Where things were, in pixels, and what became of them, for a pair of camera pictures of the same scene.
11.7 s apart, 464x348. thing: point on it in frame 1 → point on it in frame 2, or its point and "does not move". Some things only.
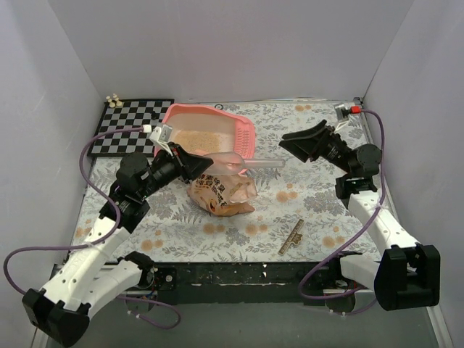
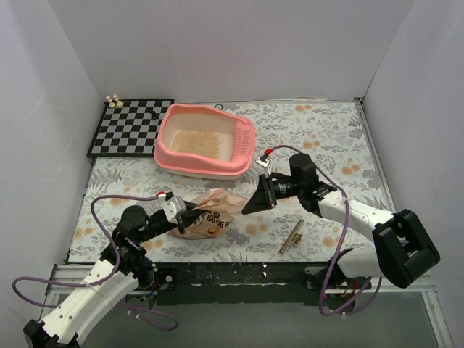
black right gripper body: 320,142 → 268,192
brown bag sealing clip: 294,237 does not move
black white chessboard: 132,114 does not move
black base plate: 269,283 does not move
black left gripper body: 180,159 → 184,218
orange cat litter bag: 223,195 → 220,208
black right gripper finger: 305,133 → 260,201
